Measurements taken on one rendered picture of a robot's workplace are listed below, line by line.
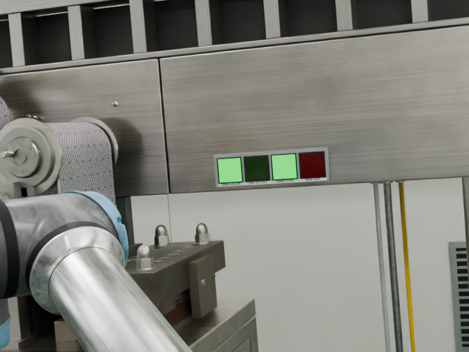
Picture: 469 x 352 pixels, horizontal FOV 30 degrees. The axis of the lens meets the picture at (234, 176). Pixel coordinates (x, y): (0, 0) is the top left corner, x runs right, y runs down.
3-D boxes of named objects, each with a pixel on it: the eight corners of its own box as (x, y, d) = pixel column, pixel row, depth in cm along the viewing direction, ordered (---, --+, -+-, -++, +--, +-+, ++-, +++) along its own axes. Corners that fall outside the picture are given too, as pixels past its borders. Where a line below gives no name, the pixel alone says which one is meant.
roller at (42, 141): (-3, 187, 167) (-5, 127, 166) (63, 177, 191) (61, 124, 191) (51, 188, 163) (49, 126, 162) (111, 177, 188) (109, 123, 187)
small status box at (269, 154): (215, 187, 188) (213, 155, 188) (216, 187, 189) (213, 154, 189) (329, 180, 181) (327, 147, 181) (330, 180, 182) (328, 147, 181)
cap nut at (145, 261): (132, 271, 159) (130, 246, 159) (140, 267, 162) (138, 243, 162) (151, 270, 158) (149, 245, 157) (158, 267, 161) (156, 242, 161)
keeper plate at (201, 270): (192, 318, 171) (187, 262, 171) (208, 306, 181) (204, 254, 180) (204, 318, 171) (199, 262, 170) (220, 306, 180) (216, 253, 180)
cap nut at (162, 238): (151, 246, 192) (149, 225, 192) (158, 244, 196) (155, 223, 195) (167, 246, 191) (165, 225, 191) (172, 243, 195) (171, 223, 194)
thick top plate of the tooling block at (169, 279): (77, 306, 160) (73, 274, 160) (158, 269, 198) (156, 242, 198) (158, 306, 155) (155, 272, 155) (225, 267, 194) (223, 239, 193)
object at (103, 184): (65, 277, 166) (57, 180, 165) (118, 258, 188) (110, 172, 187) (68, 277, 165) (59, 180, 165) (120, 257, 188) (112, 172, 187)
